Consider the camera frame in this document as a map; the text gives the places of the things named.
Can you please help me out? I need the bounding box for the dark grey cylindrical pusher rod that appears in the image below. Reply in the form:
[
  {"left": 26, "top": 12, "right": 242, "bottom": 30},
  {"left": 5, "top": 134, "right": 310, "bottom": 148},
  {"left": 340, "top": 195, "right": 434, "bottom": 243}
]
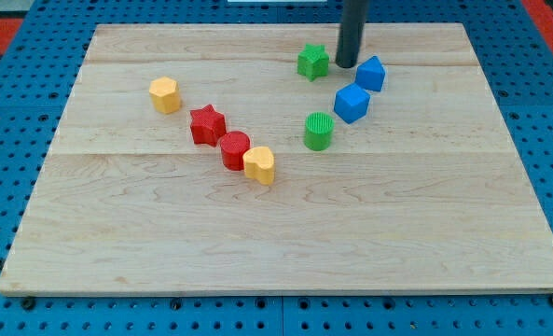
[{"left": 336, "top": 0, "right": 369, "bottom": 68}]

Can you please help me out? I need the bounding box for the green star block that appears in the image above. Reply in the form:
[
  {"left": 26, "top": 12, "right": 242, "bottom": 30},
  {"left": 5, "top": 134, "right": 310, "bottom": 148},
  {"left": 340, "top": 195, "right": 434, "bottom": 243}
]
[{"left": 297, "top": 44, "right": 329, "bottom": 81}]

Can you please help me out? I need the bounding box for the red star block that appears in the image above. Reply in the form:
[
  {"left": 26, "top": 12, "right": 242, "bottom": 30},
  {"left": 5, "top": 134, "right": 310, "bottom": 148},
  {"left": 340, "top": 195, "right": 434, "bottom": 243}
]
[{"left": 190, "top": 105, "right": 227, "bottom": 147}]

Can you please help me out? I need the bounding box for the blue cube block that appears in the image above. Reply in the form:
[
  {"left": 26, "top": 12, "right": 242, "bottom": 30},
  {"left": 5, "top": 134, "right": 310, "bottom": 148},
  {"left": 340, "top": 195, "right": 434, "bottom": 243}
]
[{"left": 334, "top": 83, "right": 370, "bottom": 124}]

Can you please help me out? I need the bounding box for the green cylinder block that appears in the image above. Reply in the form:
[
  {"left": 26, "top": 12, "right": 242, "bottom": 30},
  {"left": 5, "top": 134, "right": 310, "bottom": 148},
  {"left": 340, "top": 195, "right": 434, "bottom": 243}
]
[{"left": 303, "top": 112, "right": 335, "bottom": 151}]

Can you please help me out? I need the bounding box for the yellow heart block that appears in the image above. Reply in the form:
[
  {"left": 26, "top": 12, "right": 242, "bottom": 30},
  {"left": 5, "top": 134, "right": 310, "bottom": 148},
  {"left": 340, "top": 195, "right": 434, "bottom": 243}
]
[{"left": 242, "top": 147, "right": 275, "bottom": 186}]

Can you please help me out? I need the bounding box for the red cylinder block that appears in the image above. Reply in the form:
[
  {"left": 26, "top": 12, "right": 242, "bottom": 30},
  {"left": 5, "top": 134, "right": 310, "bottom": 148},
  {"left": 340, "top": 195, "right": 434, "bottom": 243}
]
[{"left": 220, "top": 131, "right": 251, "bottom": 171}]

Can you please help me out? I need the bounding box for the light wooden board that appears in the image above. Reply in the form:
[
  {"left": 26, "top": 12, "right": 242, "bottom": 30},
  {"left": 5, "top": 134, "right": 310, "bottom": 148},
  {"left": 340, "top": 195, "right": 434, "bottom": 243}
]
[{"left": 0, "top": 23, "right": 553, "bottom": 297}]

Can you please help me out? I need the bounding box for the yellow hexagon block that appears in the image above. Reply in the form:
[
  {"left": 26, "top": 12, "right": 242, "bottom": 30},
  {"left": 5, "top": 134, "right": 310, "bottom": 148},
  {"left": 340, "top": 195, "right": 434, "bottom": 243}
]
[{"left": 148, "top": 77, "right": 182, "bottom": 114}]

